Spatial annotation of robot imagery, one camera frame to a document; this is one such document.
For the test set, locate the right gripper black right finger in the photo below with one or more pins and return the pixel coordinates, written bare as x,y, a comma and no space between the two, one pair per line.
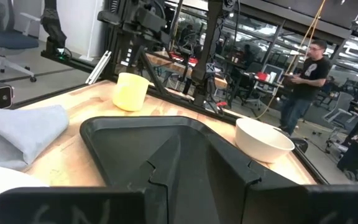
228,168

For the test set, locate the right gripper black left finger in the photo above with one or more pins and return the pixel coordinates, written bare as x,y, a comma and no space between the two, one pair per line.
163,168

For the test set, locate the white bowl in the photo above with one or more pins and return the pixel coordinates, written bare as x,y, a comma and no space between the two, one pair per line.
259,146

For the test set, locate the yellow mug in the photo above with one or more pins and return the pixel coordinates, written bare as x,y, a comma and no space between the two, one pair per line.
129,93

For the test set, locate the grey cloth napkin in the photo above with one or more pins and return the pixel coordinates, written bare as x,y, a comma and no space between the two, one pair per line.
26,130

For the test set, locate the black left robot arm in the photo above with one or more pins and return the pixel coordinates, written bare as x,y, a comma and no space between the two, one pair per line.
141,21

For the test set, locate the black plastic serving tray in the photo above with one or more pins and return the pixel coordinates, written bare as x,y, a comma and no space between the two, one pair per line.
120,149

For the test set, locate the red black clamp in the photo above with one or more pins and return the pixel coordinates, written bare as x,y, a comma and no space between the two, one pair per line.
222,104

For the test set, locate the red container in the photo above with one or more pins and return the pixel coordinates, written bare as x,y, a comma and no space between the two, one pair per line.
262,76

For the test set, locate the white cup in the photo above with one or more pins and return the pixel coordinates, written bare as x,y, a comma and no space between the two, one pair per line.
273,77

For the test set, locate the black drawer cabinet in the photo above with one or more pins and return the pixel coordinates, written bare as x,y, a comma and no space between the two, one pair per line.
126,57

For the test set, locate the person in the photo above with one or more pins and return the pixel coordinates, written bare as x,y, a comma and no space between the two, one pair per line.
309,81

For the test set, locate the silver aluminium extrusion bar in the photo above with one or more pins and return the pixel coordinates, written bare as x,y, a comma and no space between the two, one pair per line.
98,68

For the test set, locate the grey office chair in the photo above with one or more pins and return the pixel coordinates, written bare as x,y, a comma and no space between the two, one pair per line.
342,104

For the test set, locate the black rounded bracket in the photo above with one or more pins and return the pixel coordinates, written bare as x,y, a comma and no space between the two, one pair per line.
300,144

